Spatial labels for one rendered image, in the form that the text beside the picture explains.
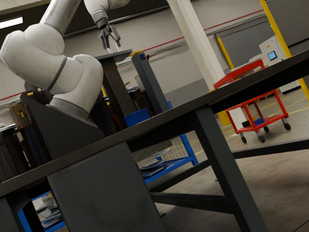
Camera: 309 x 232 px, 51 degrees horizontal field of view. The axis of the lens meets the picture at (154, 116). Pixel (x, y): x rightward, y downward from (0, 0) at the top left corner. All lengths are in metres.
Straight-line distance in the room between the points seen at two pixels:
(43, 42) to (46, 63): 0.08
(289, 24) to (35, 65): 5.63
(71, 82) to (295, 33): 5.55
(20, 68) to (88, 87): 0.25
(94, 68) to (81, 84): 0.08
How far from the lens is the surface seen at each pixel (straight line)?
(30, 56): 1.26
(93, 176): 1.17
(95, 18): 2.09
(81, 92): 1.27
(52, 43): 1.30
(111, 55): 1.93
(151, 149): 2.51
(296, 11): 6.74
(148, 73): 2.05
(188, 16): 6.24
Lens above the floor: 0.64
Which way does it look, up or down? 3 degrees up
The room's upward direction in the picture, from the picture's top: 25 degrees counter-clockwise
